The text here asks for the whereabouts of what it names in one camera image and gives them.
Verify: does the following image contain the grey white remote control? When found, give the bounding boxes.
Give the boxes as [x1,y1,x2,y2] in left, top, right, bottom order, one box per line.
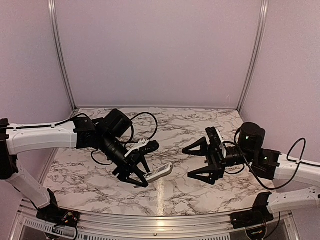
[143,162,174,186]

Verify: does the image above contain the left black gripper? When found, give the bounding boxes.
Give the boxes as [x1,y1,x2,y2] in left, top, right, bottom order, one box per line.
[99,132,154,188]

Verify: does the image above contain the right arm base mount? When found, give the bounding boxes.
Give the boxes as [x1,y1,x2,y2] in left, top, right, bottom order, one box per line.
[230,192,274,229]

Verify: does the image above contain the left aluminium corner post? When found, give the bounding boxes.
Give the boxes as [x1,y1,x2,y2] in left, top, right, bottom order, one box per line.
[47,0,77,112]

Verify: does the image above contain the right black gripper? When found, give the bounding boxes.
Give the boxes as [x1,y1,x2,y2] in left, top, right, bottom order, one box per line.
[183,136,256,186]

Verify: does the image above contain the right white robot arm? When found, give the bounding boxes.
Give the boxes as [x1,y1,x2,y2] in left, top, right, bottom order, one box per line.
[182,122,320,224]

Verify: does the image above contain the right aluminium corner post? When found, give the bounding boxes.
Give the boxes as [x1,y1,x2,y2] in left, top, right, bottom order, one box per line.
[236,0,270,113]

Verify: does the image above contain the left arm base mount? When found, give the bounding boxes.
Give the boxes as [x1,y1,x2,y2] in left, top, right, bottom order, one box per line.
[36,188,80,228]

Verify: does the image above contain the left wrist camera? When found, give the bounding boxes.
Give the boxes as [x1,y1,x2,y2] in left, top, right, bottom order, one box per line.
[124,139,160,158]

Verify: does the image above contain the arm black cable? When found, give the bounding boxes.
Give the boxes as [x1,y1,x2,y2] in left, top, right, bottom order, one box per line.
[90,111,159,166]
[224,137,320,191]

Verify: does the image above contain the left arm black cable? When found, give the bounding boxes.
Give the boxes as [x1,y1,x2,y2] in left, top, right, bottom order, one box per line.
[90,111,159,166]

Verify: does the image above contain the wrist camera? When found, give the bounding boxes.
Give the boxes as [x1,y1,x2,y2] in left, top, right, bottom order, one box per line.
[205,127,227,160]
[124,139,160,158]

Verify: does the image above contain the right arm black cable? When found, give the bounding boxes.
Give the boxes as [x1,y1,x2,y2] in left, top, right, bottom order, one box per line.
[224,137,320,191]

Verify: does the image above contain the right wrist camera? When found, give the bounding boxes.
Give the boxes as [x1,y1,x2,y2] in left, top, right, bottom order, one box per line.
[205,127,227,160]

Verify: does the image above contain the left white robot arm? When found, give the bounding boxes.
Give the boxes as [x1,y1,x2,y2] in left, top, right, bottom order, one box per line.
[0,109,159,223]

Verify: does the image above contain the aluminium corner post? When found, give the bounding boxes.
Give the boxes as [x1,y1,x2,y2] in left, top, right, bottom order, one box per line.
[236,0,270,113]
[47,0,77,112]

